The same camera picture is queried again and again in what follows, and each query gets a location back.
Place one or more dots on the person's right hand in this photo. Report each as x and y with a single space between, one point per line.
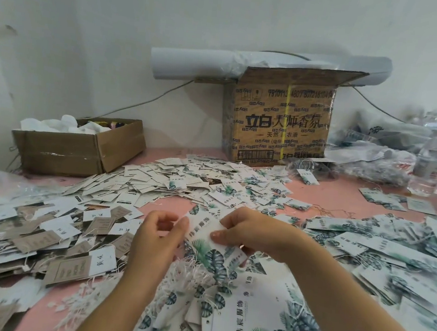
262 234

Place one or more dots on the person's left hand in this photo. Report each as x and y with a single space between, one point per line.
153 243

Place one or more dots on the single white leaf print tag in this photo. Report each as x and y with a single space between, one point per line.
207 245

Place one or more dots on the heap of small tags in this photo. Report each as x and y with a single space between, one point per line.
181 176

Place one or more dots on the pile of green leaf tags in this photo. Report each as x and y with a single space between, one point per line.
382 287

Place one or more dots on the pile of brown white tags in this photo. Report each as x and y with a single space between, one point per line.
17 250

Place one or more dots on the person's right forearm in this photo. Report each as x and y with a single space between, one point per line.
382 322

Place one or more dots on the person's left forearm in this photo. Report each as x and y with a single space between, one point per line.
108 317

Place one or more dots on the large printed cardboard box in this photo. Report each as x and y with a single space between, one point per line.
281 122

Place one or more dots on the small open cardboard box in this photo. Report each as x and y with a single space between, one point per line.
78 146

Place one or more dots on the white crumpled material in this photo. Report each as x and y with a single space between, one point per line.
64 125

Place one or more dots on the clear plastic bag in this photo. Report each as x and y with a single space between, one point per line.
3 185

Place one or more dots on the heap of clear plastic bags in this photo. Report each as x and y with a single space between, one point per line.
406 159

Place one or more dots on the white roll in plastic wrap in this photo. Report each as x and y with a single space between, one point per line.
203 65

